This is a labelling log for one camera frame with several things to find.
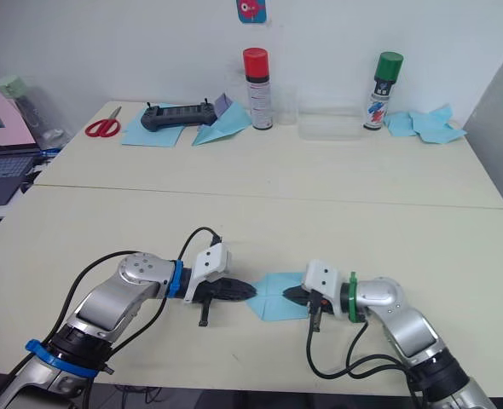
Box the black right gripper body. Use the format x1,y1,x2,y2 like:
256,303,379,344
304,290,337,333

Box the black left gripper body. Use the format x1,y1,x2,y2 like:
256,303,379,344
190,277,229,329

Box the light blue paper sheet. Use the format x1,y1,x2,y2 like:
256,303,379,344
408,103,468,147
246,271,311,322
120,101,185,148
383,111,419,138

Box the light blue paper airplane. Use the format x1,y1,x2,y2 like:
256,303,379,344
191,101,253,147

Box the flat light blue paper sheet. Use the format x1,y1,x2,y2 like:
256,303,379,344
120,101,185,148

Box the purple folded paper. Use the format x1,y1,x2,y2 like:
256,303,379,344
213,92,236,119

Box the crumpled light blue paper sheet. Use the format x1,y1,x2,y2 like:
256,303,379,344
383,111,419,138
408,103,468,147

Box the blue left wrist clamp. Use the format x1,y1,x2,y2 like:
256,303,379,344
167,259,185,299

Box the clear plastic tray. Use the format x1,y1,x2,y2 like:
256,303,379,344
298,105,366,141

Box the black handheld controller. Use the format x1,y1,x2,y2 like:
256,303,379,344
140,98,219,133

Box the clear plastic cup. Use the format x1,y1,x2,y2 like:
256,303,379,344
280,86,300,126

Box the red capped spray can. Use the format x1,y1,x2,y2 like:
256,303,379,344
242,47,275,131

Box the green capped spray can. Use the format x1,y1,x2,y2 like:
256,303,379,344
362,51,405,132

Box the grey partition panel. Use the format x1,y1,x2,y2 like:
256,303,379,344
461,24,503,239

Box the clear bottle with green lid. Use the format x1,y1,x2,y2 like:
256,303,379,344
0,75,72,151

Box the open laptop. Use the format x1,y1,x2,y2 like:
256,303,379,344
0,83,44,208

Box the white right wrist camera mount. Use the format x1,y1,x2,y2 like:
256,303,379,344
300,258,344,320

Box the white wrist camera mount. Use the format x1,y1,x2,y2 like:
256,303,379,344
182,242,234,304
300,258,344,320

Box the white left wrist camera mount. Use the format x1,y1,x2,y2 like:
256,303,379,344
182,242,234,304

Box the green right wrist ring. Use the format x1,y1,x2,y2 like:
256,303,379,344
346,271,360,324

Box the black right arm wrist cable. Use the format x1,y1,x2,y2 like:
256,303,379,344
344,320,410,378

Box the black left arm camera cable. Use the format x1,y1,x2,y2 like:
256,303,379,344
42,227,223,354

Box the black right arm gripper cable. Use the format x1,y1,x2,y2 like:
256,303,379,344
304,327,423,409

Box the black arm gripper cable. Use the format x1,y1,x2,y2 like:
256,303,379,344
104,296,171,357
304,327,423,409

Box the black left arm gripper cable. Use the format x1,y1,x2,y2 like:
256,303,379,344
104,296,171,357

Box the red handled scissors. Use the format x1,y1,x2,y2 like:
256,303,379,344
84,106,124,139

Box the blue wall sticker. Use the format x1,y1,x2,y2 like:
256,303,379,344
235,0,268,25

